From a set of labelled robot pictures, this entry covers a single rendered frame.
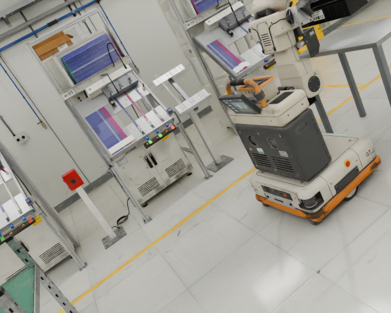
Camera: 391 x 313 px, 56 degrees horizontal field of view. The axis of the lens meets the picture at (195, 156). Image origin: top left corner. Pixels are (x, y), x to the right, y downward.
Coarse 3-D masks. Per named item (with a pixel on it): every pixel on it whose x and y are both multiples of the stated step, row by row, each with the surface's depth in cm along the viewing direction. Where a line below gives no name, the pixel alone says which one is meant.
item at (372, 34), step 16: (336, 32) 286; (352, 32) 264; (368, 32) 246; (384, 32) 229; (320, 48) 268; (336, 48) 249; (352, 48) 237; (384, 64) 226; (352, 80) 308; (384, 80) 232; (320, 112) 297
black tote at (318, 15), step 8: (320, 0) 248; (328, 0) 243; (336, 0) 218; (344, 0) 214; (352, 0) 216; (360, 0) 219; (312, 8) 236; (320, 8) 231; (328, 8) 226; (336, 8) 222; (344, 8) 217; (352, 8) 217; (360, 8) 220; (312, 16) 240; (320, 16) 235; (328, 16) 230; (336, 16) 225; (344, 16) 221; (312, 24) 244
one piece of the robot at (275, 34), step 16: (272, 16) 212; (256, 32) 231; (272, 32) 218; (288, 32) 223; (272, 48) 225; (288, 48) 226; (288, 64) 230; (304, 64) 228; (288, 80) 240; (304, 80) 230; (320, 80) 236
